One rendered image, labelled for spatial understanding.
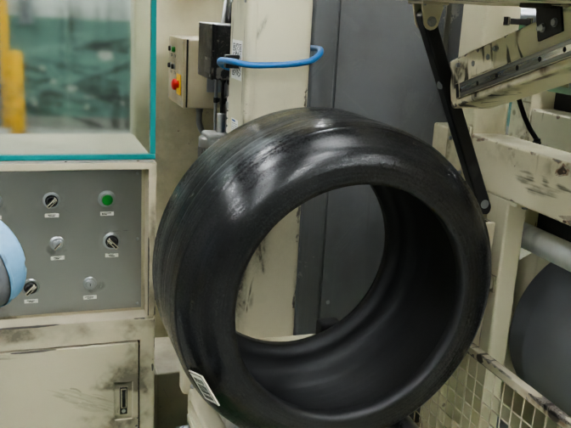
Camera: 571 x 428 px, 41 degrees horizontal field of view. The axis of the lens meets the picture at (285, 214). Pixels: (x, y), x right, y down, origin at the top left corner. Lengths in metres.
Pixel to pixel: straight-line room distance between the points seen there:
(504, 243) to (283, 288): 0.49
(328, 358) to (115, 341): 0.55
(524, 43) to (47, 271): 1.12
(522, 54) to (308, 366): 0.70
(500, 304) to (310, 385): 0.49
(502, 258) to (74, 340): 0.97
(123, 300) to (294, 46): 0.75
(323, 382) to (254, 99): 0.56
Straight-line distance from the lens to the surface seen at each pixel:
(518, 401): 2.25
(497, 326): 1.78
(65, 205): 1.77
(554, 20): 1.29
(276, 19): 1.46
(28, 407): 1.89
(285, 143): 1.14
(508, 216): 1.70
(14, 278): 0.91
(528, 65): 1.34
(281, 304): 1.59
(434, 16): 1.51
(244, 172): 1.12
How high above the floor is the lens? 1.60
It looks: 15 degrees down
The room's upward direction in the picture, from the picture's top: 3 degrees clockwise
